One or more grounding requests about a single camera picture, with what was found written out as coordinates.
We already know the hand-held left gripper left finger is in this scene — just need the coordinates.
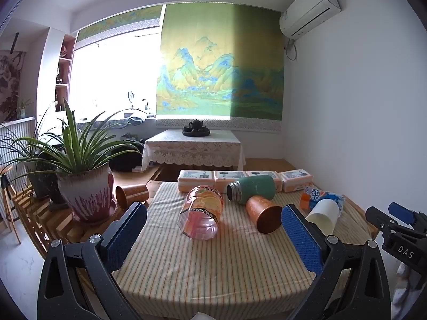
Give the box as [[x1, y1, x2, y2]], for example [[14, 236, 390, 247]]
[[37, 202, 149, 320]]

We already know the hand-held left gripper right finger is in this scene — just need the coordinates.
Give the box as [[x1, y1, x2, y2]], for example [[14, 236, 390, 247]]
[[281, 204, 391, 320]]

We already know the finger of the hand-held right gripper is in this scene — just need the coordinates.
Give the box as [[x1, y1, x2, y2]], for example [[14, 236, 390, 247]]
[[365, 206, 394, 235], [388, 202, 419, 225]]

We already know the clear plastic jar orange label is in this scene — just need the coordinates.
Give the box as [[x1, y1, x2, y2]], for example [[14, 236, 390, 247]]
[[178, 185, 224, 241]]

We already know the person's right forearm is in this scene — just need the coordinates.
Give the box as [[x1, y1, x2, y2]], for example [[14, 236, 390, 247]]
[[392, 262, 427, 312]]

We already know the white paper cup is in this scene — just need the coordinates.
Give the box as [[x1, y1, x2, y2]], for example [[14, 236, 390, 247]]
[[305, 199, 340, 236]]

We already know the copper paper cup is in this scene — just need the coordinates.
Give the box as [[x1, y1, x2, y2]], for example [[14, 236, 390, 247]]
[[245, 195, 284, 235], [115, 183, 149, 209]]

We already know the blue orange snack packet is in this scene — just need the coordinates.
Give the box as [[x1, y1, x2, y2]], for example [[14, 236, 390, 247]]
[[299, 185, 346, 215]]

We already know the spider plant in pink pot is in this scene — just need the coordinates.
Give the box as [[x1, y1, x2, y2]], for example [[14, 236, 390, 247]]
[[0, 98, 145, 225]]

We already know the pink tissue pack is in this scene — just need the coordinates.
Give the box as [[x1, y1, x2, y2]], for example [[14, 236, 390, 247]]
[[177, 170, 215, 193], [246, 171, 279, 192], [278, 169, 314, 193], [213, 171, 248, 192]]

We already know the striped tablecloth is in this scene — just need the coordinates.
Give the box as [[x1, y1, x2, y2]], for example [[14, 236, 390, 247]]
[[112, 180, 378, 314]]

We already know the wooden slatted bench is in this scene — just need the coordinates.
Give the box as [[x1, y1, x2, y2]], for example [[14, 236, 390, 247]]
[[11, 168, 162, 257]]

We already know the green thermos bottle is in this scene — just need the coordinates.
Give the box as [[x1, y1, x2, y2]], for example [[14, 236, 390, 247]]
[[227, 174, 277, 204]]

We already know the black bag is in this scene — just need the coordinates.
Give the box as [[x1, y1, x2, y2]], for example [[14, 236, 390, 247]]
[[109, 139, 145, 171]]

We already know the plant in dark pot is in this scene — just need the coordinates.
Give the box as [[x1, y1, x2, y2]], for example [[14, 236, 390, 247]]
[[0, 102, 69, 210]]

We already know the low table with lace cloth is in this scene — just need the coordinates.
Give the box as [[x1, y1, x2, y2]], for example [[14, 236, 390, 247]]
[[141, 129, 246, 173]]

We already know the wooden chair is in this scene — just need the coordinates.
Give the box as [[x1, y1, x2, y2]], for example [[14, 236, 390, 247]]
[[0, 166, 21, 245]]

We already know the dark tea tray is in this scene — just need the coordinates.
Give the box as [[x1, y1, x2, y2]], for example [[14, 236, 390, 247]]
[[182, 125, 212, 137]]

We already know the striped radiator cover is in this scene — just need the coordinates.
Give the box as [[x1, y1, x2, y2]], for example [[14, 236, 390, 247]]
[[0, 117, 38, 182]]

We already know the small green potted plant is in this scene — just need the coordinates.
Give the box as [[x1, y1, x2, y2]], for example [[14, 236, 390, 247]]
[[14, 96, 34, 119]]

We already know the landscape painted roller blind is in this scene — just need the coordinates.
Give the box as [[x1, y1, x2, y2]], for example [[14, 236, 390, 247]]
[[155, 3, 285, 132]]

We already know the landscape painted valance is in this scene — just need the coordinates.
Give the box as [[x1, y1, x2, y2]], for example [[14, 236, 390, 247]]
[[76, 5, 166, 43]]

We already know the white air conditioner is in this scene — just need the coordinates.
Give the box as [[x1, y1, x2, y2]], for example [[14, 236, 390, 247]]
[[279, 0, 343, 37]]

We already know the pink wall shelf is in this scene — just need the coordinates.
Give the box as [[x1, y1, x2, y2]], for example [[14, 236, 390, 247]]
[[53, 33, 77, 114]]

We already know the air conditioner cable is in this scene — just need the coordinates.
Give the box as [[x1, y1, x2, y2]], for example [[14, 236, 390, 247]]
[[284, 38, 298, 61]]

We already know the dark leaf wall hanging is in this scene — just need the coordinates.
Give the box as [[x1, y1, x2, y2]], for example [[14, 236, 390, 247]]
[[0, 51, 27, 123]]

